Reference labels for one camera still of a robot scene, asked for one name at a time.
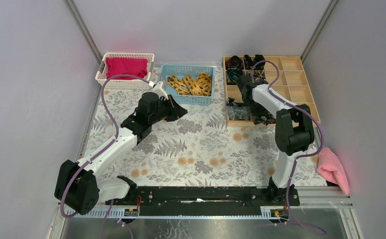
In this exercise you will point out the yellow insect pattern tie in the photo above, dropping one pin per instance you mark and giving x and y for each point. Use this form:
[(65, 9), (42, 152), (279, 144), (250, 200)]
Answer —
[(199, 86)]

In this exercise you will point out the blue floral rolled tie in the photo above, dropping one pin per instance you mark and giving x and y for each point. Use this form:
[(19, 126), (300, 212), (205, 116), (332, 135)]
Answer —
[(232, 74)]

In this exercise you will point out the floral patterned table mat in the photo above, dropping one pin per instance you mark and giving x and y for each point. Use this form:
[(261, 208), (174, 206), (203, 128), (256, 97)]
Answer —
[(197, 150)]

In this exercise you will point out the grey leaf pattern tie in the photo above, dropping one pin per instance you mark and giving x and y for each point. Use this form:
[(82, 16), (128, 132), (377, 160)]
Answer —
[(237, 111)]

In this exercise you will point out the light blue plastic basket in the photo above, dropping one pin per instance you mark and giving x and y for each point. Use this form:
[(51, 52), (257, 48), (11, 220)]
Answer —
[(180, 71)]

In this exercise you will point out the black floral rolled tie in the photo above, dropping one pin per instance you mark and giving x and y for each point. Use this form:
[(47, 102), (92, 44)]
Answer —
[(258, 62)]

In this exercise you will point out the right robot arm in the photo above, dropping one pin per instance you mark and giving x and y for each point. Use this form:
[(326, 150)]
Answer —
[(294, 130)]

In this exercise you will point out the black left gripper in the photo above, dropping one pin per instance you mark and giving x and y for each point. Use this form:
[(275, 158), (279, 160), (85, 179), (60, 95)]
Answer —
[(170, 108)]

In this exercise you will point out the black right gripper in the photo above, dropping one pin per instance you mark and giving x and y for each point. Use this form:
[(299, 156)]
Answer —
[(258, 112)]

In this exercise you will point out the white plastic basket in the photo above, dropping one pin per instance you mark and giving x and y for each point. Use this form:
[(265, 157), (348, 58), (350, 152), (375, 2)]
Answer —
[(125, 82)]

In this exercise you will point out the dark red rolled tie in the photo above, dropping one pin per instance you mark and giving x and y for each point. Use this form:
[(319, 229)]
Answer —
[(234, 62)]

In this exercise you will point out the brown paisley rolled tie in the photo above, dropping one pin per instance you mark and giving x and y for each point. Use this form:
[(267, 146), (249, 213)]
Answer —
[(256, 74)]

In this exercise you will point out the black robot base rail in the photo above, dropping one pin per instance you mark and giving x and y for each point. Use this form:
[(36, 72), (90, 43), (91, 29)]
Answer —
[(205, 201)]

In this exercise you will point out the dark floral pattern tie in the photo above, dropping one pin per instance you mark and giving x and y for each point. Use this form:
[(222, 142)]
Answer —
[(265, 120)]

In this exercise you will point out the wooden compartment organizer tray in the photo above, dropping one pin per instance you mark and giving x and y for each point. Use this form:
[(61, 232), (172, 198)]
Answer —
[(292, 84)]

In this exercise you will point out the pink cloth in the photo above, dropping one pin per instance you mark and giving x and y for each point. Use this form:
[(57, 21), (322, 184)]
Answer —
[(331, 169)]

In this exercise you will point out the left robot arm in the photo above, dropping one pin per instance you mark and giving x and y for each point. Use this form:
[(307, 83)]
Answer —
[(78, 185)]

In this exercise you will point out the magenta cloth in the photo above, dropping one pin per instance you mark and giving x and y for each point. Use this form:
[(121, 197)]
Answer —
[(127, 66)]

